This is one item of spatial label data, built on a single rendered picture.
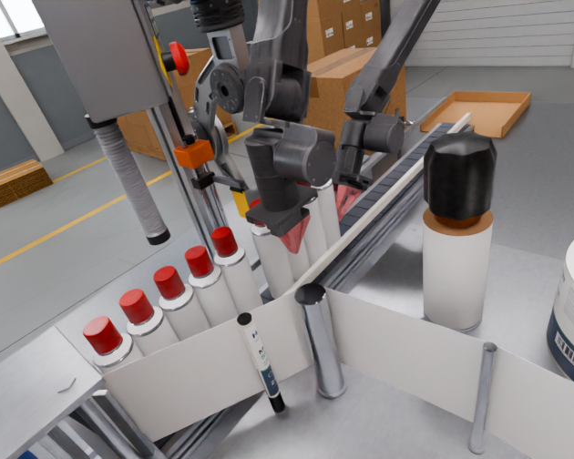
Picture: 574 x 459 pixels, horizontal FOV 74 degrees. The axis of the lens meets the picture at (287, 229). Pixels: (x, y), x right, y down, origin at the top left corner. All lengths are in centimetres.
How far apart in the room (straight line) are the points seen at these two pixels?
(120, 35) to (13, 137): 543
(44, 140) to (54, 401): 554
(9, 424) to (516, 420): 46
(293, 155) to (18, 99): 541
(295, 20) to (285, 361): 44
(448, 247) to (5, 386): 50
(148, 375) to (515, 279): 59
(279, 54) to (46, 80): 550
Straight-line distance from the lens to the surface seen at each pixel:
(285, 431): 59
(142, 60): 50
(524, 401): 46
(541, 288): 76
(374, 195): 99
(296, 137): 48
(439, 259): 57
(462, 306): 62
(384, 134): 77
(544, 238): 95
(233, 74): 116
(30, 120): 581
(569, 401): 43
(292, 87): 53
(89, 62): 51
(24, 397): 41
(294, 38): 54
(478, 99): 168
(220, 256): 60
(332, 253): 77
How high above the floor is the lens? 139
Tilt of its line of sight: 34 degrees down
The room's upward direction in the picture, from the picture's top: 14 degrees counter-clockwise
